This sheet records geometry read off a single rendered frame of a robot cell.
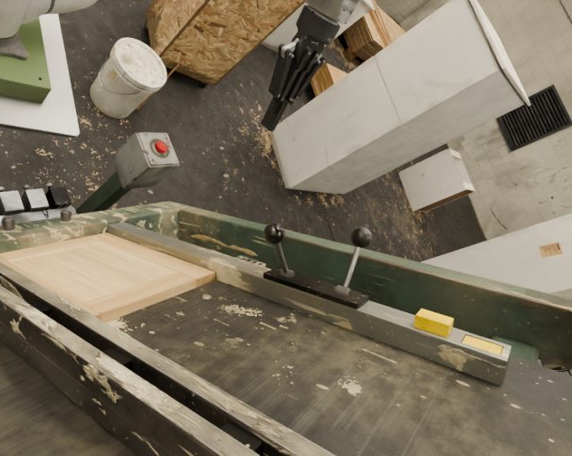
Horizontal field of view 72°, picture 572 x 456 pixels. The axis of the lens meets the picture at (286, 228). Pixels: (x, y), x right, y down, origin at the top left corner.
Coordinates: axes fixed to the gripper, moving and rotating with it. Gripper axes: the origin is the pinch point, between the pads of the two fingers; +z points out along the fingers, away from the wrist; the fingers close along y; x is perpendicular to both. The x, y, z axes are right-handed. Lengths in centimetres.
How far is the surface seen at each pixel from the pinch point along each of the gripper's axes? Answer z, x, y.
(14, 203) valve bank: 55, 41, -29
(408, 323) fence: 6.8, -47.1, -10.5
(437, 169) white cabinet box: 107, 49, 459
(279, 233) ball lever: 9.3, -22.5, -15.4
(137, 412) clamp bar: 11, -35, -50
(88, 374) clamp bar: 15, -28, -50
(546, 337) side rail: 3, -65, 13
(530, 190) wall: 113, -49, 772
